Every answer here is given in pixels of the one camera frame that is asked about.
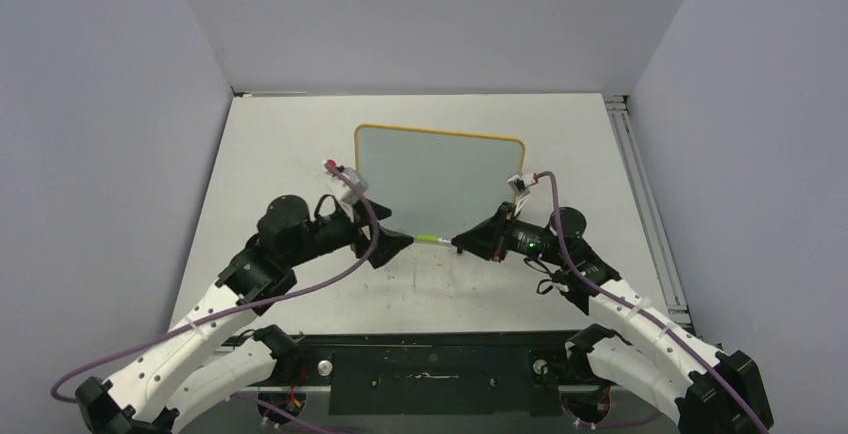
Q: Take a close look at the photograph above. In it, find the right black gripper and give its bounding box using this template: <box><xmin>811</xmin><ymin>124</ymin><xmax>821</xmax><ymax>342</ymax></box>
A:
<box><xmin>452</xmin><ymin>202</ymin><xmax>566</xmax><ymax>267</ymax></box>

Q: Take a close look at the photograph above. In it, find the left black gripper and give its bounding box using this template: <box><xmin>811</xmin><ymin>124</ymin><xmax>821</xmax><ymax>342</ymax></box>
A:
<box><xmin>286</xmin><ymin>196</ymin><xmax>413</xmax><ymax>268</ymax></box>

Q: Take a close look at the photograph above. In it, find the white green marker pen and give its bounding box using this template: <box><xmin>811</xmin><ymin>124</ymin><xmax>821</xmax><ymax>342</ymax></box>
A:
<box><xmin>415</xmin><ymin>235</ymin><xmax>452</xmax><ymax>245</ymax></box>

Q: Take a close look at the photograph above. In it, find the green marker cap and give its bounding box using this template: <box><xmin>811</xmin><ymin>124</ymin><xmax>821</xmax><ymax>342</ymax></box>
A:
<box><xmin>415</xmin><ymin>235</ymin><xmax>441</xmax><ymax>244</ymax></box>

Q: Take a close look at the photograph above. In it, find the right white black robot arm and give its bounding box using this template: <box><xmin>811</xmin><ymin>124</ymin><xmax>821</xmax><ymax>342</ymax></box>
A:
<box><xmin>451</xmin><ymin>202</ymin><xmax>774</xmax><ymax>433</ymax></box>

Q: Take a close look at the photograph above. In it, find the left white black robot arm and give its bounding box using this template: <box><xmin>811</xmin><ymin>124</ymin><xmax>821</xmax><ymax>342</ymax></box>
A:
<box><xmin>75</xmin><ymin>195</ymin><xmax>414</xmax><ymax>433</ymax></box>

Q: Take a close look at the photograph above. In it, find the yellow framed whiteboard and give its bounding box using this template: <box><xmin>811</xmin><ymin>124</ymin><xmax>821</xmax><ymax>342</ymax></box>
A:
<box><xmin>354</xmin><ymin>124</ymin><xmax>526</xmax><ymax>238</ymax></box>

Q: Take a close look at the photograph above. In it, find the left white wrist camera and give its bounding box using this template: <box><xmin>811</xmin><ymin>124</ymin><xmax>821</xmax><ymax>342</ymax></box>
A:
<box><xmin>324</xmin><ymin>159</ymin><xmax>368</xmax><ymax>206</ymax></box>

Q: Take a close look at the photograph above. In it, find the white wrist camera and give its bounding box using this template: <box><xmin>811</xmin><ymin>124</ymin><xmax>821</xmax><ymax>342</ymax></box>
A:
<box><xmin>324</xmin><ymin>159</ymin><xmax>368</xmax><ymax>206</ymax></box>
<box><xmin>507</xmin><ymin>172</ymin><xmax>538</xmax><ymax>216</ymax></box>

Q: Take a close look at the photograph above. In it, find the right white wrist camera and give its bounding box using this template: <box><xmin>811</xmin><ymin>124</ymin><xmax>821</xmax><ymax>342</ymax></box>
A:
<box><xmin>507</xmin><ymin>172</ymin><xmax>538</xmax><ymax>216</ymax></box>

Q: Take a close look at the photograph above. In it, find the front aluminium frame rail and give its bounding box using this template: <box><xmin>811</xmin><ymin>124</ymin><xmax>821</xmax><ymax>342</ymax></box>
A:
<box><xmin>125</xmin><ymin>343</ymin><xmax>743</xmax><ymax>434</ymax></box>

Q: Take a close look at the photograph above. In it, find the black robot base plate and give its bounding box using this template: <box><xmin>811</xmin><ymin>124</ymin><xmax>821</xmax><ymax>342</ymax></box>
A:
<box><xmin>257</xmin><ymin>330</ymin><xmax>615</xmax><ymax>416</ymax></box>

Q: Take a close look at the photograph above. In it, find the right aluminium rail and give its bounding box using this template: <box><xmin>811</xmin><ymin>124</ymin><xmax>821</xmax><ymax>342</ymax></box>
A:
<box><xmin>603</xmin><ymin>95</ymin><xmax>693</xmax><ymax>328</ymax></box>

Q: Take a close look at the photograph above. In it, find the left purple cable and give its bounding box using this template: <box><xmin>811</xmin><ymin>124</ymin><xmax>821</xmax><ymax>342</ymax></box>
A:
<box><xmin>50</xmin><ymin>169</ymin><xmax>382</xmax><ymax>434</ymax></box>

